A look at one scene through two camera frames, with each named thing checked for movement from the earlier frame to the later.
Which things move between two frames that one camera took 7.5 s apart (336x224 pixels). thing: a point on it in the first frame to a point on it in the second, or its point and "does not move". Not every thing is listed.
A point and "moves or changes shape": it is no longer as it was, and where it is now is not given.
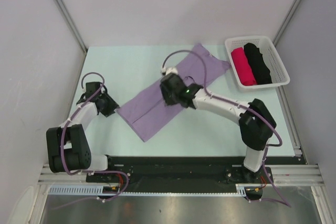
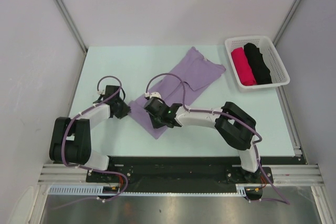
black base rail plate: x=165 y=173 does not move
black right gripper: x=165 y=93 to x=156 y=125
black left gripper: x=112 y=105 to x=125 y=109
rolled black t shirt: x=260 y=68 does not move
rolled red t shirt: x=243 y=67 does not move
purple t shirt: x=146 y=112 moves or changes shape
